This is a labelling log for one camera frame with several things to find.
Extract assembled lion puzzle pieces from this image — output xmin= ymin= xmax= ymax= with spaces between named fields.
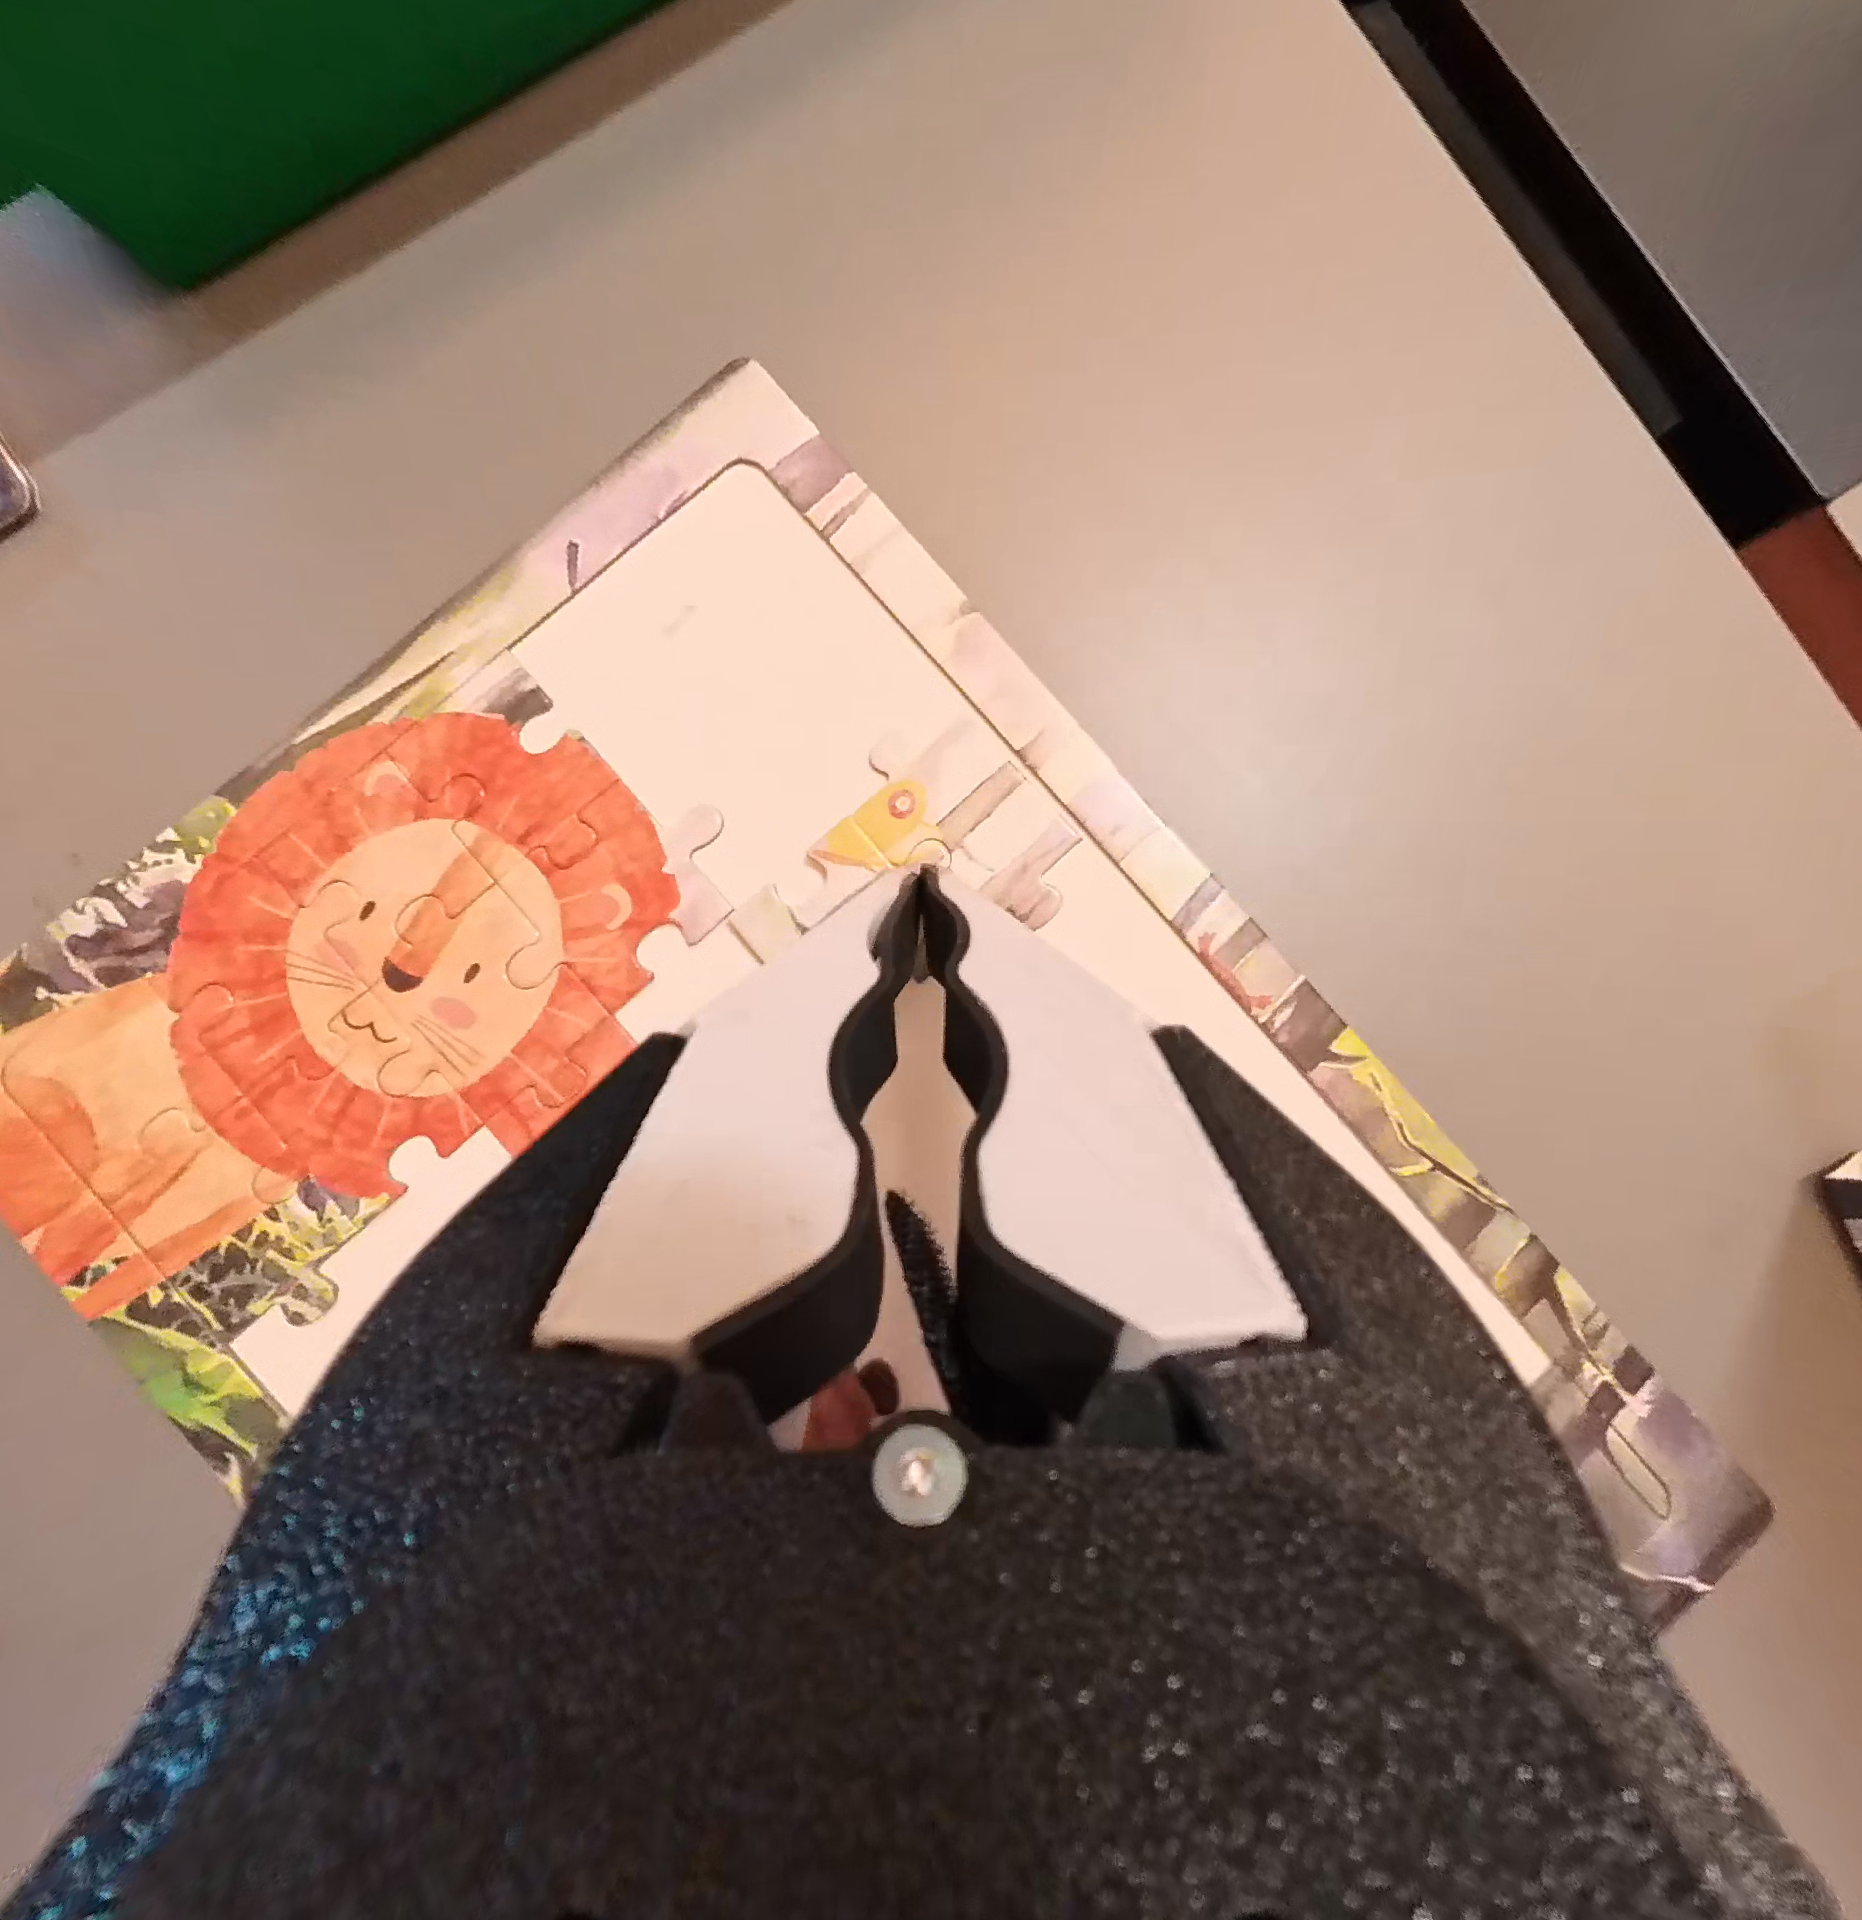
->
xmin=0 ymin=706 xmax=741 ymax=1322

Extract lion jigsaw puzzle board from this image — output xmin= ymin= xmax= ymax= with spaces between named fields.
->
xmin=0 ymin=361 xmax=1773 ymax=1628

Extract green plastic bin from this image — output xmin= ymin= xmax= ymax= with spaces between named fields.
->
xmin=0 ymin=0 xmax=678 ymax=289

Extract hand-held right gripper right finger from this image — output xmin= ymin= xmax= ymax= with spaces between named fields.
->
xmin=928 ymin=874 xmax=1306 ymax=1419

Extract grey puzzle piece yellow dot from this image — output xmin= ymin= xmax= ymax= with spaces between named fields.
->
xmin=803 ymin=735 xmax=1084 ymax=930

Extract orange puzzle piece grey knob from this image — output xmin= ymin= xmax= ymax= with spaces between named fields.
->
xmin=527 ymin=727 xmax=741 ymax=947

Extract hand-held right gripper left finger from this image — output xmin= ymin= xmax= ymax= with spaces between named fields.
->
xmin=532 ymin=874 xmax=919 ymax=1419

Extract whiskered orange puzzle piece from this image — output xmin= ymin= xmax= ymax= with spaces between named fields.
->
xmin=345 ymin=1035 xmax=573 ymax=1194

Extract illustrated puzzle box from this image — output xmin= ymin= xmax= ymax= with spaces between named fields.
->
xmin=1819 ymin=1148 xmax=1862 ymax=1344

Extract pale grey yellow puzzle piece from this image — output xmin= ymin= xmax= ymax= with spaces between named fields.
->
xmin=728 ymin=875 xmax=881 ymax=995

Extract grey desk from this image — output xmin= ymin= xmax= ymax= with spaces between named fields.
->
xmin=0 ymin=0 xmax=1862 ymax=1920

